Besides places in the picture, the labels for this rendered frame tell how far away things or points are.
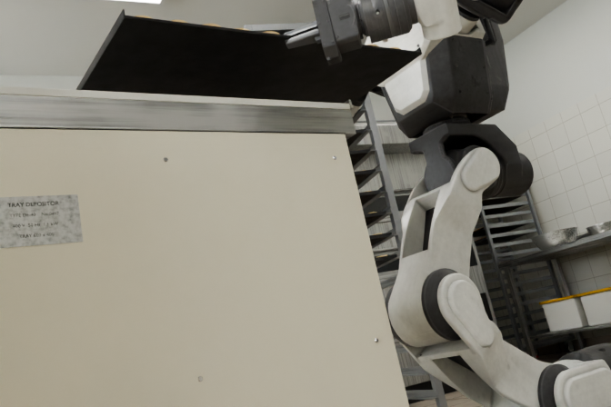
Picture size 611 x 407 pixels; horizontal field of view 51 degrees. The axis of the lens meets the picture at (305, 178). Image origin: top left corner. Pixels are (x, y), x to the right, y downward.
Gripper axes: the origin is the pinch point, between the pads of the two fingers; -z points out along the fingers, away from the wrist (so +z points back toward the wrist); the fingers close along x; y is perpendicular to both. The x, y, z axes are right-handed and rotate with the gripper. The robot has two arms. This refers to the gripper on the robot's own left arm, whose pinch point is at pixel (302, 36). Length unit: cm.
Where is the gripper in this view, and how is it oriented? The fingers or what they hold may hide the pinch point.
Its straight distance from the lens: 113.1
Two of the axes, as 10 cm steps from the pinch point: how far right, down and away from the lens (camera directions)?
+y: -2.1, -2.2, -9.5
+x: -2.0, -9.4, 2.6
